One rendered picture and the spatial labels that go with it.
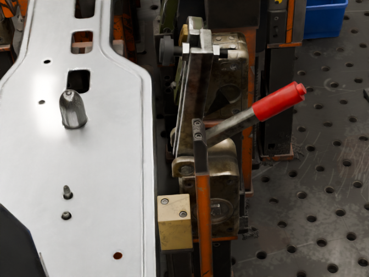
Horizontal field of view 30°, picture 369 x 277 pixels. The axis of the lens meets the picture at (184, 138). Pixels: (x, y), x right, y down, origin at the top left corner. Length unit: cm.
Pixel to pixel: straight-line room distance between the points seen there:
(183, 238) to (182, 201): 4
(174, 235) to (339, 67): 79
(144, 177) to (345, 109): 61
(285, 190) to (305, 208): 5
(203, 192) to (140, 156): 22
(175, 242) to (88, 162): 18
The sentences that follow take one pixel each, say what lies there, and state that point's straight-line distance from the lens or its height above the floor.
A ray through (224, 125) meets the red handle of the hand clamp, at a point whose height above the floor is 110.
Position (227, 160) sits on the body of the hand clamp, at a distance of 77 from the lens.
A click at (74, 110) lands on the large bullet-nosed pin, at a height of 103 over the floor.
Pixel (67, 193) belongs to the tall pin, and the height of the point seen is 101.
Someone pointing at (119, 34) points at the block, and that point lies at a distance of 122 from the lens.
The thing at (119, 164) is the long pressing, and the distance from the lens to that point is 84.
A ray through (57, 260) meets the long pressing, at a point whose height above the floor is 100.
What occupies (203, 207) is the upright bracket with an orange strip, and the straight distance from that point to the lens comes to 65.
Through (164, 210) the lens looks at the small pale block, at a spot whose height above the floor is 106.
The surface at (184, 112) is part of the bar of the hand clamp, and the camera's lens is 69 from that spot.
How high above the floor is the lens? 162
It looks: 46 degrees down
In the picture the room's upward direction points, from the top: 4 degrees counter-clockwise
